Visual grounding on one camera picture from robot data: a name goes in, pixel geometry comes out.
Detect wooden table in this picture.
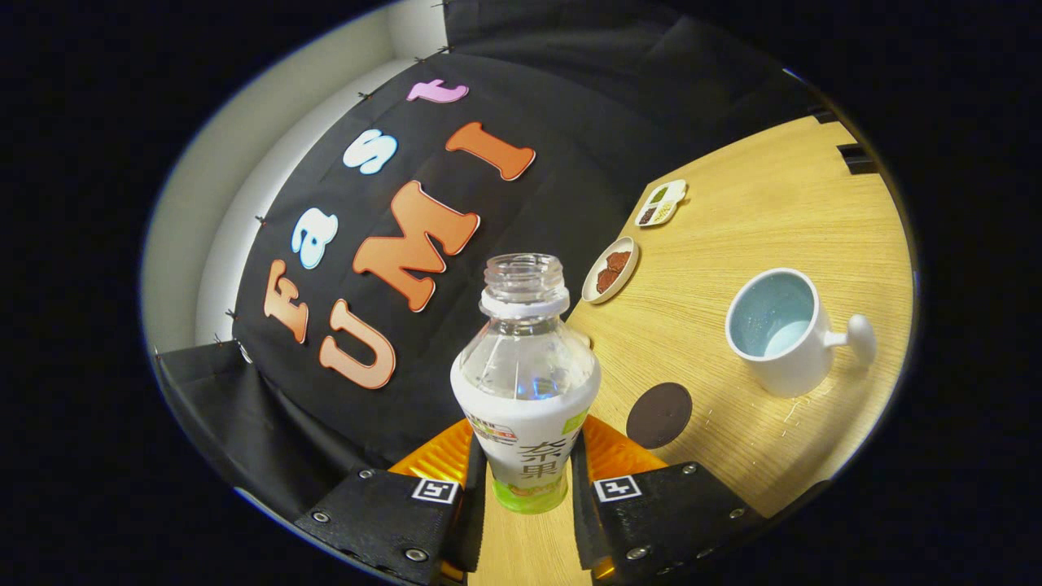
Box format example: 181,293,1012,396
468,114,914,586

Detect black backdrop cloth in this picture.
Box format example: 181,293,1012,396
155,0,823,522

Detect clear juice bottle white label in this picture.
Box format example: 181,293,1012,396
450,253,602,515

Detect white plate with brown food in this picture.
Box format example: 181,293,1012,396
581,236,641,305

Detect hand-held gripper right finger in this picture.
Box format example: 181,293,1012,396
570,413,768,586

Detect white cup blue inside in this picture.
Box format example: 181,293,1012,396
725,268,878,399

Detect divided white dish with grains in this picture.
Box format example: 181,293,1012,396
634,179,689,228

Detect dark brown round coaster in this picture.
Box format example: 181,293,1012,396
625,382,694,450

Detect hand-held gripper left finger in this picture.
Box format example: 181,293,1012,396
293,418,489,586

